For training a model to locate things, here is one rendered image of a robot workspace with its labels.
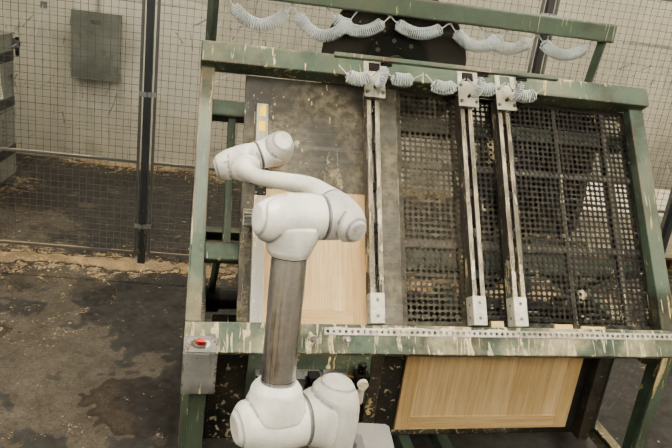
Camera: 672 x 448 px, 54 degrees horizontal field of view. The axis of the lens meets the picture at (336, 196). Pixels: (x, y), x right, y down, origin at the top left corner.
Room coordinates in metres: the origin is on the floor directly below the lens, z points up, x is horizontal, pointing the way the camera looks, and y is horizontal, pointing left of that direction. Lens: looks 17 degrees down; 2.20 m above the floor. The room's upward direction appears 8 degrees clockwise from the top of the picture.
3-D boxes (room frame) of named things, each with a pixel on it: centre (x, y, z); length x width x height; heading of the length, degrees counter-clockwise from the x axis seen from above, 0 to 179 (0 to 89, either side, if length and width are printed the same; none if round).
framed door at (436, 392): (2.75, -0.86, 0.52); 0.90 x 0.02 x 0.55; 103
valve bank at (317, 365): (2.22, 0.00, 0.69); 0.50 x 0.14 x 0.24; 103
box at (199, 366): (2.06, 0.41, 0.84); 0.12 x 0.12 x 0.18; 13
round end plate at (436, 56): (3.51, -0.22, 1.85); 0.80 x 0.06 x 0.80; 103
